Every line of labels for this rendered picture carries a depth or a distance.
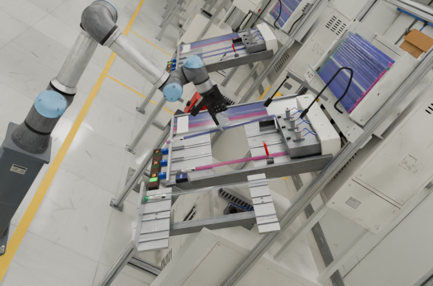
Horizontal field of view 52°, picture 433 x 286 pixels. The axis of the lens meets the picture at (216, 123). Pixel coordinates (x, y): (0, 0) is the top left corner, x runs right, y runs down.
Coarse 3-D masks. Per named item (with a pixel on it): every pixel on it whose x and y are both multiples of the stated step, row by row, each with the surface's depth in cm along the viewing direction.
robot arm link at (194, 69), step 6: (186, 60) 184; (192, 60) 181; (198, 60) 182; (186, 66) 182; (192, 66) 182; (198, 66) 182; (186, 72) 183; (192, 72) 183; (198, 72) 183; (204, 72) 184; (192, 78) 184; (198, 78) 184; (204, 78) 185; (198, 84) 185
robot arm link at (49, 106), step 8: (40, 96) 173; (48, 96) 175; (56, 96) 178; (40, 104) 171; (48, 104) 172; (56, 104) 174; (64, 104) 178; (32, 112) 174; (40, 112) 172; (48, 112) 172; (56, 112) 174; (32, 120) 174; (40, 120) 173; (48, 120) 174; (56, 120) 177; (40, 128) 175; (48, 128) 177
